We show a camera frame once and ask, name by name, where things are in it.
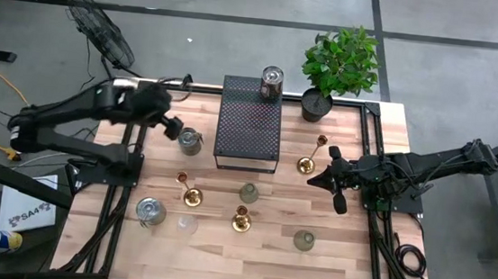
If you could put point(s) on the white box with print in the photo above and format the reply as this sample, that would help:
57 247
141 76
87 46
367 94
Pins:
26 210

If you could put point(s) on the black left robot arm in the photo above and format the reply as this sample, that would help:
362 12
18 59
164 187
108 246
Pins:
66 109

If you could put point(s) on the black perforated metal shelf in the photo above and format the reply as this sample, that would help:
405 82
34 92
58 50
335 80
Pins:
245 130

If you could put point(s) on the brass candlestick holder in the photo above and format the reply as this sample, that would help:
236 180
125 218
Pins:
305 165
193 197
241 222

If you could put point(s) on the green ribbed glass candle holder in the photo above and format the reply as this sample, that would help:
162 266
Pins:
304 240
249 193

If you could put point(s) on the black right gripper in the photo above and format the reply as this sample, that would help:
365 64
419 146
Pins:
352 178

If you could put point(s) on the clear ribbed glass candle holder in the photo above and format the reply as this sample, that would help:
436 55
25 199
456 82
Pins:
187 225

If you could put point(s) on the yellow white blue object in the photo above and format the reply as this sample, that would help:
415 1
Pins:
9 240

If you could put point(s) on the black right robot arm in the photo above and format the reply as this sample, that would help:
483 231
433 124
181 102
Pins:
441 163

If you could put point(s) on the green plant in black pot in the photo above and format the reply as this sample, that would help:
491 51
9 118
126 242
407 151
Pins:
341 62

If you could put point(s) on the black floor fan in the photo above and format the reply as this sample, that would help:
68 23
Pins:
100 31

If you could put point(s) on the black metal bar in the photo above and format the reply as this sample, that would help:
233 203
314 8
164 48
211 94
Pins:
24 181

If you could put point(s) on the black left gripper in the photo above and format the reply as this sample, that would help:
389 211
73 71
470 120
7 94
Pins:
171 127

